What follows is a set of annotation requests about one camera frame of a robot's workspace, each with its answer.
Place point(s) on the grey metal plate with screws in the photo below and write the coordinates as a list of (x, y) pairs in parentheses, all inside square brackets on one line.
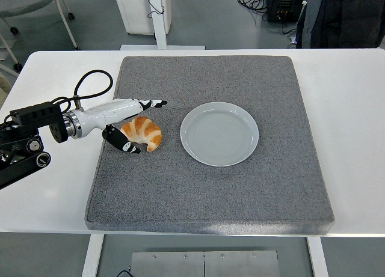
[(204, 265)]

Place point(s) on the grey chair with castor wheels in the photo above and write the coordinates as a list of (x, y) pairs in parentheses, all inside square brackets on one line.
[(24, 0)]

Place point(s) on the black electronics box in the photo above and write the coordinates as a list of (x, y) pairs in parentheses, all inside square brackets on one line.
[(285, 6)]

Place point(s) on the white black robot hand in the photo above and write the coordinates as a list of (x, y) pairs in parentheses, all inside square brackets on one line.
[(114, 110)]

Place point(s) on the golden brown croissant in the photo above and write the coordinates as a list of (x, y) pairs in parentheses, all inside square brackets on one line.
[(147, 132)]

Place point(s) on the grey speckled square mat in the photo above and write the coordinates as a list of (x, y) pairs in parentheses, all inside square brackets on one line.
[(210, 193)]

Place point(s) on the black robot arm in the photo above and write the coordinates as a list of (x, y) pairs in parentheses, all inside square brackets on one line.
[(30, 117)]

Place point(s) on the white table leg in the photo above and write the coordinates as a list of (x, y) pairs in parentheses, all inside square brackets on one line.
[(91, 256), (319, 256)]

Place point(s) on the round grey plate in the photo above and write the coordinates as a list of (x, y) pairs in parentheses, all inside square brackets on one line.
[(219, 134)]

